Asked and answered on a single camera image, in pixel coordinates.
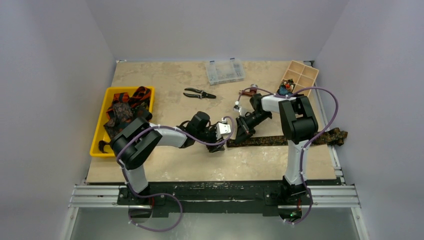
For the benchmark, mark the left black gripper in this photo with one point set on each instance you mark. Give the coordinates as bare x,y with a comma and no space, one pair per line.
212,148

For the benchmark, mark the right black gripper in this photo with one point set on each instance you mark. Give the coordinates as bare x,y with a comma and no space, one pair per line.
245,125

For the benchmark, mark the wooden compartment tray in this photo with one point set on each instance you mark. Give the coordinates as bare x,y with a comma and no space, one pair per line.
299,74

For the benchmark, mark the dark brown patterned tie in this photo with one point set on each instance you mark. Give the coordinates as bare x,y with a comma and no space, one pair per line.
332,137

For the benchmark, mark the yellow plastic bin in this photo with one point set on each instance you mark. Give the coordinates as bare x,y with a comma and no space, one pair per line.
100,133

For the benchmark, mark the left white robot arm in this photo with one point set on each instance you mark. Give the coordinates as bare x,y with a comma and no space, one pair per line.
133,145

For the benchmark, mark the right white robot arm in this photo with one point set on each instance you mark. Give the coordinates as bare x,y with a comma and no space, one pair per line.
299,125

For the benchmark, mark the clear plastic organizer box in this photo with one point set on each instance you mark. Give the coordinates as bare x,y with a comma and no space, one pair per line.
225,71

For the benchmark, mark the black tie orange hearts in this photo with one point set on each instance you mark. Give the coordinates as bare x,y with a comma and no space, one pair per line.
141,112

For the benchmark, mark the orange black striped tie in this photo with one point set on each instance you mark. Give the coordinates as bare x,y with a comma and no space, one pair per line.
134,96

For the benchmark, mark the brown floral tie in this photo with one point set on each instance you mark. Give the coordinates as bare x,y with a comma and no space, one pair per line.
119,116

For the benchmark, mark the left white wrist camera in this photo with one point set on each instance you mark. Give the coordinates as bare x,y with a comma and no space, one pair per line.
223,129

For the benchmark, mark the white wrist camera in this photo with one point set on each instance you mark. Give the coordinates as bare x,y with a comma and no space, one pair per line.
223,129
236,107

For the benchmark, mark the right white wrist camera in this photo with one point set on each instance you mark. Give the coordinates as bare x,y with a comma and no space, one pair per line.
236,107

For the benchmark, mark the black handled pliers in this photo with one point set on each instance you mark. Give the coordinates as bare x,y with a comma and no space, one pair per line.
191,92

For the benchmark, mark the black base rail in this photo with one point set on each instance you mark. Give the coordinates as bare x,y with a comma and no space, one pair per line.
217,197

